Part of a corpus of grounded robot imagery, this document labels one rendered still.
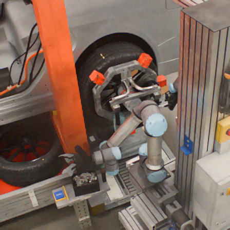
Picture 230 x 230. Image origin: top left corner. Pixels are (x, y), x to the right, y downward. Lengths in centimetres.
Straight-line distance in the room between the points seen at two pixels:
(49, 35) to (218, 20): 104
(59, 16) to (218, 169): 125
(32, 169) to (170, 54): 152
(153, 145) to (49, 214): 160
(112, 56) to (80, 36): 30
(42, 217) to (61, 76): 148
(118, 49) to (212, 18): 149
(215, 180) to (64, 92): 114
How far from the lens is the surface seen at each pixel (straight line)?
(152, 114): 220
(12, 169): 339
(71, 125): 289
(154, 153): 238
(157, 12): 330
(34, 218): 367
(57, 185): 341
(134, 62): 320
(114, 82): 333
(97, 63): 322
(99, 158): 230
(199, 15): 193
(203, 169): 226
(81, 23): 308
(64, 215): 362
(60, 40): 248
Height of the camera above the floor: 293
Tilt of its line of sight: 41 degrees down
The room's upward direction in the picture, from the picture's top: 6 degrees counter-clockwise
